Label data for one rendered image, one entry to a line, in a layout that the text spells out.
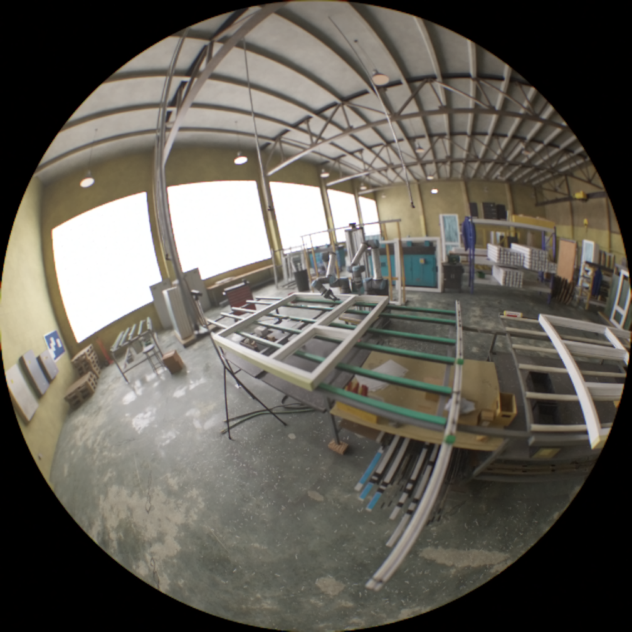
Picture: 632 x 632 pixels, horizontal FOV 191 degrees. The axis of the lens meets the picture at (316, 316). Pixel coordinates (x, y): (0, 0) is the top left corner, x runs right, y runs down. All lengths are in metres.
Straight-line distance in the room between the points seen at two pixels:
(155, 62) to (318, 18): 4.29
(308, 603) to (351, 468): 1.27
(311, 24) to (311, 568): 9.17
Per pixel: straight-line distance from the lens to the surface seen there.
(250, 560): 1.86
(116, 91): 8.35
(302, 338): 1.60
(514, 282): 5.43
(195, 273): 8.63
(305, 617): 1.86
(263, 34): 7.47
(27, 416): 5.99
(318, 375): 1.14
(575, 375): 1.70
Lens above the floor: 1.66
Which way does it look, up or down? 22 degrees down
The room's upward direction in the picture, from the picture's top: 12 degrees counter-clockwise
